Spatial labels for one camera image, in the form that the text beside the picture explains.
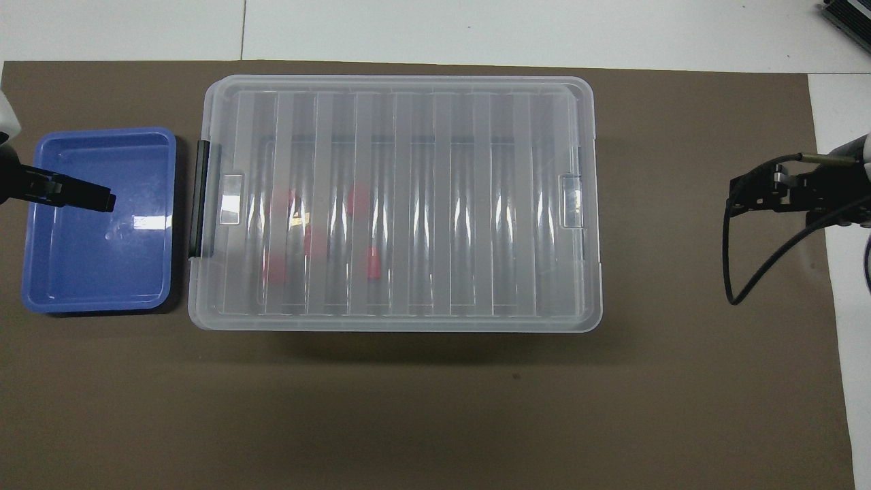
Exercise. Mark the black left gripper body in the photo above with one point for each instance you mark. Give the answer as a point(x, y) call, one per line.
point(15, 184)

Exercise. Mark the clear ribbed plastic lid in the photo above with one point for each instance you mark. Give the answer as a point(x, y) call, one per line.
point(476, 204)

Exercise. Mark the black ribbed electronic device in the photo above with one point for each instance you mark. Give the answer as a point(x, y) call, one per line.
point(850, 20)

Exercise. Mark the brown table mat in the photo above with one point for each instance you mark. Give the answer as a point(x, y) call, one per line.
point(435, 408)

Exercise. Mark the small red block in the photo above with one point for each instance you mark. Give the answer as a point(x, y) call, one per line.
point(373, 263)
point(314, 242)
point(282, 203)
point(357, 199)
point(275, 269)

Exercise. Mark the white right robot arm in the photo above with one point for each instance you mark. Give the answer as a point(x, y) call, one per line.
point(859, 146)

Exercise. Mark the blue plastic tray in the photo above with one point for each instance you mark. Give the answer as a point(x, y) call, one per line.
point(95, 265)

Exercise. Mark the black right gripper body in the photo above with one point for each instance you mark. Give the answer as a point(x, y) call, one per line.
point(837, 194)

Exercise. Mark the clear plastic storage box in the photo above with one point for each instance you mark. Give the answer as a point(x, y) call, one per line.
point(306, 324)

